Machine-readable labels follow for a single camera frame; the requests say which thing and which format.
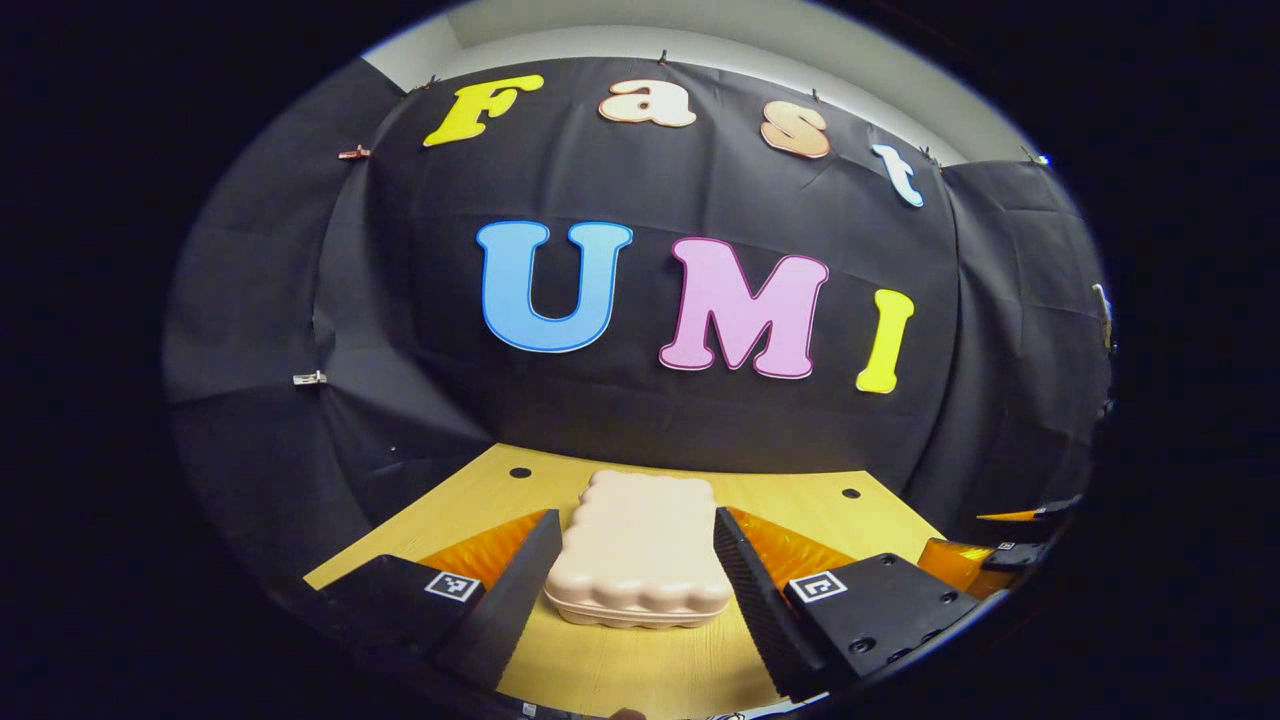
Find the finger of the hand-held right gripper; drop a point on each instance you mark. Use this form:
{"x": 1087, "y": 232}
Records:
{"x": 1055, "y": 512}
{"x": 955, "y": 568}

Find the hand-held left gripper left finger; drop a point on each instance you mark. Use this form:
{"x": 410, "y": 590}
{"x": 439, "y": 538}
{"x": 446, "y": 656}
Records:
{"x": 510, "y": 605}

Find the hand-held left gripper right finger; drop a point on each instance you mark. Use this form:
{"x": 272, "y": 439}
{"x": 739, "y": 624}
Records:
{"x": 765, "y": 610}

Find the pink hard-shell suitcase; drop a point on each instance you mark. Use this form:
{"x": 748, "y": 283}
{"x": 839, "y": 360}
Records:
{"x": 640, "y": 545}

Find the silver metal clip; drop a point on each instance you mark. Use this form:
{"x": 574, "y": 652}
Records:
{"x": 1103, "y": 315}
{"x": 309, "y": 378}

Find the black backdrop cloth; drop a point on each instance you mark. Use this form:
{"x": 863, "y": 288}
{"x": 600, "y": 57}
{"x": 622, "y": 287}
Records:
{"x": 600, "y": 170}

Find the copper clip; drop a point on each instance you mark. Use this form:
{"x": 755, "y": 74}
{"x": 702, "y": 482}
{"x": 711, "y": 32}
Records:
{"x": 353, "y": 153}

